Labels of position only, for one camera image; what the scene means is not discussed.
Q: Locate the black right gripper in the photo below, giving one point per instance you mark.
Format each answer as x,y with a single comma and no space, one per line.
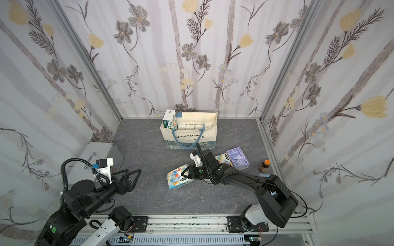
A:
198,171

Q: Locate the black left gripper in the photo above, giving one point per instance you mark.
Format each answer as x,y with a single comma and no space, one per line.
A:
122,185

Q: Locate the cream canvas tote bag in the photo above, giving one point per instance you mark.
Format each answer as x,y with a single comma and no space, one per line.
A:
190,139

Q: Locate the green white tissue pack back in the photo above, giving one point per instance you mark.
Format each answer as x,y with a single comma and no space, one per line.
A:
169,119

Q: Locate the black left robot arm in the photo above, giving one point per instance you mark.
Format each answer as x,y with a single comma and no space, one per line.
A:
83,199

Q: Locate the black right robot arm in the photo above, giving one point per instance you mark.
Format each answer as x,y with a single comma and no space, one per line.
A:
277,202

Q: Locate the cartoon elephant tissue pack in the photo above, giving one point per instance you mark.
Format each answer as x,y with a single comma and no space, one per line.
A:
224,159

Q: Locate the purple tissue pack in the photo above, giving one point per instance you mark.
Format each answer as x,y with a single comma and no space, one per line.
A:
238,158

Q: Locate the silver metal case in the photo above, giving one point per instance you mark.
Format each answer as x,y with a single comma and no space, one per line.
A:
92,152

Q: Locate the brown bottle orange cap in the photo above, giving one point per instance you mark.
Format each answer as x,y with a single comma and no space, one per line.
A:
265,165

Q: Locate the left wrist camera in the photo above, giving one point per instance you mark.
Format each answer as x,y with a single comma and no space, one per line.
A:
103,166

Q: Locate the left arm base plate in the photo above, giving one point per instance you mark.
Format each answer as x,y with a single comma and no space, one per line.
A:
139,224

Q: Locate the aluminium frame rail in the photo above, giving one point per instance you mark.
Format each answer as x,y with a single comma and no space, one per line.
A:
193,230

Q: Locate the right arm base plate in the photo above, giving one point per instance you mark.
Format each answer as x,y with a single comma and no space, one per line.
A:
239,224

